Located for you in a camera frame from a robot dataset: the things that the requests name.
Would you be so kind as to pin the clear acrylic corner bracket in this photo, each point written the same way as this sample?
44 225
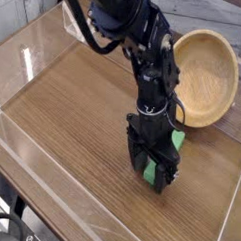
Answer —
70 23

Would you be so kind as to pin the black table leg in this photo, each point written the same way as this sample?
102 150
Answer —
17 206

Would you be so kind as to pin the brown wooden bowl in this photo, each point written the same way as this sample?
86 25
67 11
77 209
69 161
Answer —
209 76

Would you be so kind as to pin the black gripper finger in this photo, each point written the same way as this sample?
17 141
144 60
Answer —
164 175
138 156

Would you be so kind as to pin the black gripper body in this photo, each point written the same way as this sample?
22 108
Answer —
157 131

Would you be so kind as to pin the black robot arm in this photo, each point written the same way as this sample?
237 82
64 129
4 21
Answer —
143 33

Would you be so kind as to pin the clear acrylic tray wall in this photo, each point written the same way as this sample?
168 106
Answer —
69 209

